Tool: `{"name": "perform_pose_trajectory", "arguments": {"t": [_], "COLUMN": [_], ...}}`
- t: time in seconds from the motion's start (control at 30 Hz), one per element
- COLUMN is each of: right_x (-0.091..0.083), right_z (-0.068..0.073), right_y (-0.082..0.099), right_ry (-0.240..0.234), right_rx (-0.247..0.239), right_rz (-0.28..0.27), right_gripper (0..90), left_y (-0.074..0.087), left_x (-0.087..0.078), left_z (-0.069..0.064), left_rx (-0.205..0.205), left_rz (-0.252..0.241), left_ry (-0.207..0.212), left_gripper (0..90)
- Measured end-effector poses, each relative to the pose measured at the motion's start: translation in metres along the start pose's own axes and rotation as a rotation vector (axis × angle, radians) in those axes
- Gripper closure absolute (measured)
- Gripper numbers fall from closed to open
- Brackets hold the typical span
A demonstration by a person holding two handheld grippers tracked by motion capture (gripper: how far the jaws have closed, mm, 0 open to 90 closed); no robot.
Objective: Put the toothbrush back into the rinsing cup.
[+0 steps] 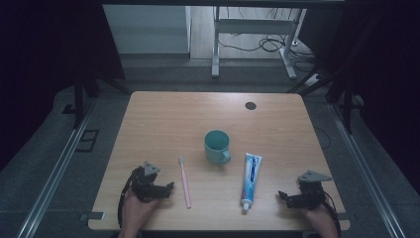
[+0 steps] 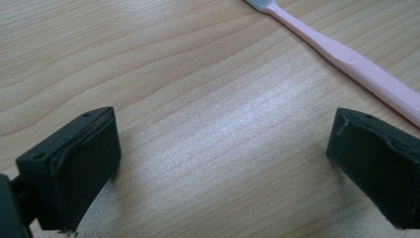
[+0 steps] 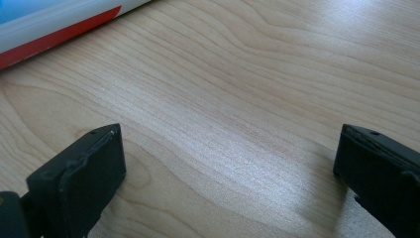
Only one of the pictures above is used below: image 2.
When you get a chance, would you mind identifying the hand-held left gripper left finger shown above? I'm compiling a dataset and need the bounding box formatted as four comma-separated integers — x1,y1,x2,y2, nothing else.
15,106,122,232

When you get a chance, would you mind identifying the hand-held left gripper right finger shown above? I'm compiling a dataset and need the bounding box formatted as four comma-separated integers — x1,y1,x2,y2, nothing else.
326,107,420,230

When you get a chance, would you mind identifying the white toothbrush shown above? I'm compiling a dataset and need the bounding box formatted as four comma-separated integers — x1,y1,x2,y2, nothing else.
243,0,420,129

